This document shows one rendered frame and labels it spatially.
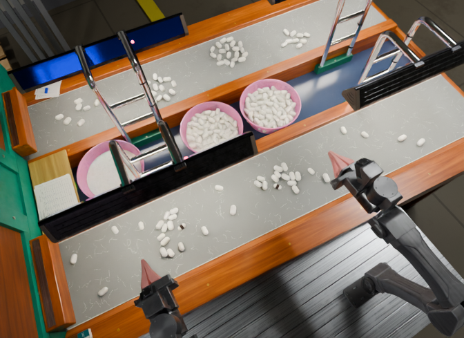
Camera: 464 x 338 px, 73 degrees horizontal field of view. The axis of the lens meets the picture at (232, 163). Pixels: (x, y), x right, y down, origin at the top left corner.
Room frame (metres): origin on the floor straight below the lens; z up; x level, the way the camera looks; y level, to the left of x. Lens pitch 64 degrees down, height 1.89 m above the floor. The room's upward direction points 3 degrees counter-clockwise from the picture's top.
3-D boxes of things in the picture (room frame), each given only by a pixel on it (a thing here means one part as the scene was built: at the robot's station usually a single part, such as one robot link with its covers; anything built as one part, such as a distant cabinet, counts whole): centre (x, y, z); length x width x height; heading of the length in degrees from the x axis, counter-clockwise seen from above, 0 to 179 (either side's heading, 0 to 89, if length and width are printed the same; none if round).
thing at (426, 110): (0.46, -0.21, 0.73); 1.81 x 0.30 x 0.02; 112
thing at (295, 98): (0.82, -0.18, 0.72); 0.27 x 0.27 x 0.10
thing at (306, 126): (0.63, -0.14, 0.71); 1.81 x 0.05 x 0.11; 112
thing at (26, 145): (0.76, 0.86, 0.83); 0.30 x 0.06 x 0.07; 22
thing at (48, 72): (0.87, 0.43, 1.08); 0.62 x 0.08 x 0.07; 112
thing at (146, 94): (0.80, 0.40, 0.90); 0.20 x 0.19 x 0.45; 112
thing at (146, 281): (0.11, 0.21, 1.06); 0.09 x 0.07 x 0.07; 28
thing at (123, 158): (0.43, 0.25, 0.90); 0.20 x 0.19 x 0.45; 112
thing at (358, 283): (0.07, -0.47, 0.71); 0.20 x 0.07 x 0.08; 118
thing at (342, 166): (0.38, -0.32, 1.06); 0.09 x 0.07 x 0.07; 27
